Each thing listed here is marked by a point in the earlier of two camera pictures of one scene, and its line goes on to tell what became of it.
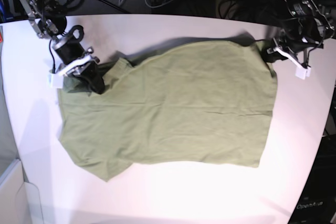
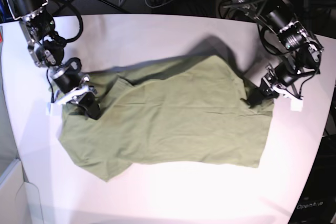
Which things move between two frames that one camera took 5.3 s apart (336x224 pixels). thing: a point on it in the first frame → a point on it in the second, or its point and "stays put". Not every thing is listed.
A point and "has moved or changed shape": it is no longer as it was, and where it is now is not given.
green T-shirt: (208, 102) has moved or changed shape
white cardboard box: (19, 200) stays put
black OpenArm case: (317, 203) stays put
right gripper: (91, 75) → (84, 95)
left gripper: (297, 53) → (270, 84)
